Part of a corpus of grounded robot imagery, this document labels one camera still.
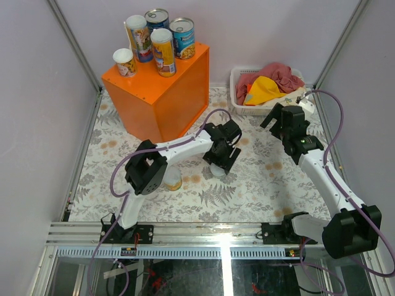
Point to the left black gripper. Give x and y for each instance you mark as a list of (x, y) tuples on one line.
[(226, 161)]

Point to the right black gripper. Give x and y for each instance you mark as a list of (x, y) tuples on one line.
[(276, 114)]

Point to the green can white lid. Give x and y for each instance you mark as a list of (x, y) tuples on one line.
[(217, 171)]

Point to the yellow can white lid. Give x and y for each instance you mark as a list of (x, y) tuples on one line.
[(172, 179)]

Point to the light blue soup can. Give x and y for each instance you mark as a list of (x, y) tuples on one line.
[(183, 37)]

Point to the tall yellow canister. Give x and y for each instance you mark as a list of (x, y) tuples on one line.
[(162, 46)]

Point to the small cup white lid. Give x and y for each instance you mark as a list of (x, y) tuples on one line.
[(125, 62)]

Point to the blue cup white lid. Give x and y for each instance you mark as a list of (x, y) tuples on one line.
[(140, 39)]

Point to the dark blue tin can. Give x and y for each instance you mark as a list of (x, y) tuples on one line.
[(157, 18)]

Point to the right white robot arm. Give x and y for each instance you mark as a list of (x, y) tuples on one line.
[(351, 228)]

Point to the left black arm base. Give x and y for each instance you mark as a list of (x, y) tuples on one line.
[(138, 234)]

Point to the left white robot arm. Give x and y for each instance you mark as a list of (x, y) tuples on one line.
[(146, 168)]

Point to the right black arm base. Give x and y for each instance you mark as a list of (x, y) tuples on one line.
[(277, 231)]

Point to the cream printed cloth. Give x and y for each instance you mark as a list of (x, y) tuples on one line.
[(289, 99)]

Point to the yellow cloth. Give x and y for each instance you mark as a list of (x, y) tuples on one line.
[(262, 90)]

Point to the white plastic basket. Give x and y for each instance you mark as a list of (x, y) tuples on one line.
[(243, 109)]

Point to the pink cloth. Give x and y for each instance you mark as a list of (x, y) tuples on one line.
[(280, 73)]

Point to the orange box cabinet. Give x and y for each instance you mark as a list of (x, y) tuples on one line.
[(157, 108)]

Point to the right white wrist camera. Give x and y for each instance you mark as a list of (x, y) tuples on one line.
[(307, 106)]

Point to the aluminium front rail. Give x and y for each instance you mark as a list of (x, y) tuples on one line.
[(171, 240)]

